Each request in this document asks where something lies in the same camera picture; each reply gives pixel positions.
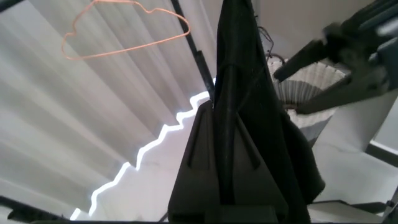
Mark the black garment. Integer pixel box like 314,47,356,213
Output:
213,0,326,223

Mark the pink clothes hanger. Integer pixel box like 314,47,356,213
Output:
60,0,192,61

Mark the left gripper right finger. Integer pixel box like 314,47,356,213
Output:
233,112,290,223

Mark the white curtain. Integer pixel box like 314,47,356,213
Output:
0,0,218,223

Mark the white laundry basket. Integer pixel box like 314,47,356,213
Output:
266,52,348,147

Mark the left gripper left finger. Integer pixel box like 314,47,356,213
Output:
167,101,222,223

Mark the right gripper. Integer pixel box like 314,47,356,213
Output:
273,0,398,114

